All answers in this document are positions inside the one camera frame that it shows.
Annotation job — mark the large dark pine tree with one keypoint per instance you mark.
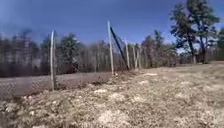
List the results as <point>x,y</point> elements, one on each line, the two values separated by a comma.
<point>196,23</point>

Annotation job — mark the dry grass field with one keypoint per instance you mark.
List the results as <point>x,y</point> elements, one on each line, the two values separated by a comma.
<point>150,96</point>

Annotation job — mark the wood of trees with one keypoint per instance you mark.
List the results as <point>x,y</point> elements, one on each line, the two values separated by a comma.
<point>76,56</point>

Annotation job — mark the grey road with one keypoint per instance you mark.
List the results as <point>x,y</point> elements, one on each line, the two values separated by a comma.
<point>76,80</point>

